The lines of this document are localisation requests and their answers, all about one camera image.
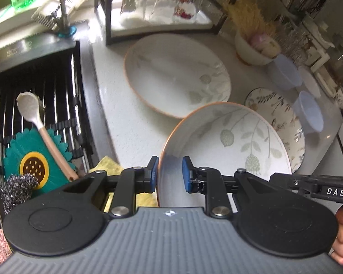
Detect ceramic bowl with garlic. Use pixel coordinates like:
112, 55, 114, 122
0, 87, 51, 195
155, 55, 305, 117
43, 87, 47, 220
235, 32, 281, 66

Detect black countertop rack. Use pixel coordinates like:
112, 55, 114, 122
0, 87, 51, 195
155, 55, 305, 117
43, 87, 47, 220
95, 0, 227, 45

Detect black sink drying rack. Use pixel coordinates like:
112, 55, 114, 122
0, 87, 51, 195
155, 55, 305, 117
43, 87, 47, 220
0, 38, 95, 227

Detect white spoon brush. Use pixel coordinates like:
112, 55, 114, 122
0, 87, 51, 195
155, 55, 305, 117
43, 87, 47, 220
16, 92, 78, 181

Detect steel wool scrubber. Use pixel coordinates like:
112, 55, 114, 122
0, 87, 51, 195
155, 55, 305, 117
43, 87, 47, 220
0, 173, 38, 215

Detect wire rack with glasses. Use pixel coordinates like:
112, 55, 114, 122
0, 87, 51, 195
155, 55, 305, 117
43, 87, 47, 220
275, 21, 310, 67

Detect yellow dish cloth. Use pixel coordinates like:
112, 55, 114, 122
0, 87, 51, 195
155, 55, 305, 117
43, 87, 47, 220
89, 156, 158, 208

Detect rabbit pattern plate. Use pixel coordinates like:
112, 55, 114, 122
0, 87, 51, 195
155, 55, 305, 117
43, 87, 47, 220
244, 88, 305, 173

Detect green flower sink mat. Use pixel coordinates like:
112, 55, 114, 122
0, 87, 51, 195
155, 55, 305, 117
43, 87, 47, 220
3, 129, 69, 197

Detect small speckled bowl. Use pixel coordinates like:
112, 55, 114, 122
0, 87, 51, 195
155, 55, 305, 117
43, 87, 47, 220
335, 87, 343, 110

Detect pale blue plastic bowl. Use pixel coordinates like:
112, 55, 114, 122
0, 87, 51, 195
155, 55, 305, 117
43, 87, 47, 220
267, 54, 302, 90

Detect white leaf plate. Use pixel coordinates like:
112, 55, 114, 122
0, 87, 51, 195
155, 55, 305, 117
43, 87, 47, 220
157, 102, 292, 207
124, 33, 232, 119

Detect white plastic bowl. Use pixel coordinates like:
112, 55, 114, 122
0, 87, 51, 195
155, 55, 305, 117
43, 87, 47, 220
298, 66, 321, 99

